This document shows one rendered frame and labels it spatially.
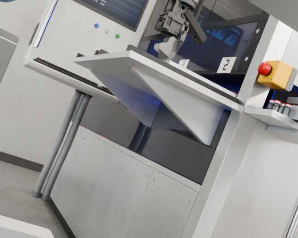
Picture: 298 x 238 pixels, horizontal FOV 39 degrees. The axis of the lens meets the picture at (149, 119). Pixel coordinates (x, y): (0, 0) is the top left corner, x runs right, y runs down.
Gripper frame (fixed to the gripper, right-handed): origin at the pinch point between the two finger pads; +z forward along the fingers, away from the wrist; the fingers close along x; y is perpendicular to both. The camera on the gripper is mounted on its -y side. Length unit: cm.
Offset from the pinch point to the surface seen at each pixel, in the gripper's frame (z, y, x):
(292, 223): 31, -39, 33
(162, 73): 5.4, 4.3, 10.4
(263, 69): -7.3, -20.9, 19.4
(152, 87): 9.1, 2.5, 2.5
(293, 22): 7, 23, 84
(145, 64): 5.4, 10.3, 11.0
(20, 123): 53, -6, -289
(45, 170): 58, -1, -98
